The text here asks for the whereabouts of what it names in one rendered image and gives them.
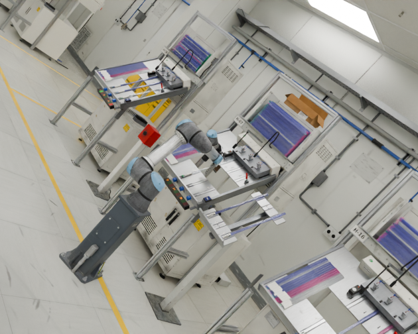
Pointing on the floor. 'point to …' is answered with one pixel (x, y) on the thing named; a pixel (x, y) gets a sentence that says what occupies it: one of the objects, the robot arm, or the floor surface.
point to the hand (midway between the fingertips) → (214, 165)
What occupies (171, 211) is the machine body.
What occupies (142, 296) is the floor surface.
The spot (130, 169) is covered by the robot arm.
